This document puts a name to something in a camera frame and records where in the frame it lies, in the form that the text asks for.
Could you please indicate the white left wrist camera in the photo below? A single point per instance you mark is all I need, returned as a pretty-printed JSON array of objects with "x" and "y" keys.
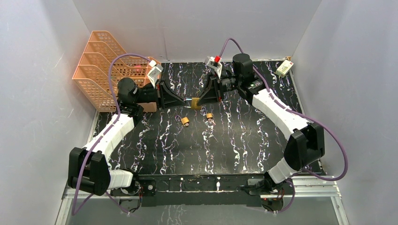
[{"x": 154, "y": 73}]

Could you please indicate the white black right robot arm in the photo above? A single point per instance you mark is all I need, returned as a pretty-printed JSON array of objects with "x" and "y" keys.
[{"x": 305, "y": 139}]

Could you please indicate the orange plastic file rack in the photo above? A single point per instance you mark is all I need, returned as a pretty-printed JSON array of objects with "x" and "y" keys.
[{"x": 91, "y": 74}]

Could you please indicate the large brass padlock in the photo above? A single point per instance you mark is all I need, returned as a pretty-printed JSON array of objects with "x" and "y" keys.
[{"x": 192, "y": 103}]

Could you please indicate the white green small box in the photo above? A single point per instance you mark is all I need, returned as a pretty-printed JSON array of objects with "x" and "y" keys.
[{"x": 284, "y": 68}]

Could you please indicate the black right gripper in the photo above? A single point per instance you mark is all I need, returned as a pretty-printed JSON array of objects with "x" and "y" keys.
[{"x": 213, "y": 93}]

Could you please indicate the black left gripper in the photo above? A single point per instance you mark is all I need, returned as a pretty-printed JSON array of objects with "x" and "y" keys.
[{"x": 161, "y": 94}]

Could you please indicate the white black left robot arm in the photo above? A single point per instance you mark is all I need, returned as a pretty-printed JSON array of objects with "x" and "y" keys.
[{"x": 88, "y": 166}]

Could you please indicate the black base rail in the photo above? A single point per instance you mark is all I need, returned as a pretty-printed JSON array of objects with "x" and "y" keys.
[{"x": 214, "y": 189}]

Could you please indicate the small brass padlock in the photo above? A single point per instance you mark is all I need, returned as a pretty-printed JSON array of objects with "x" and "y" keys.
[
  {"x": 183, "y": 120},
  {"x": 210, "y": 118}
]

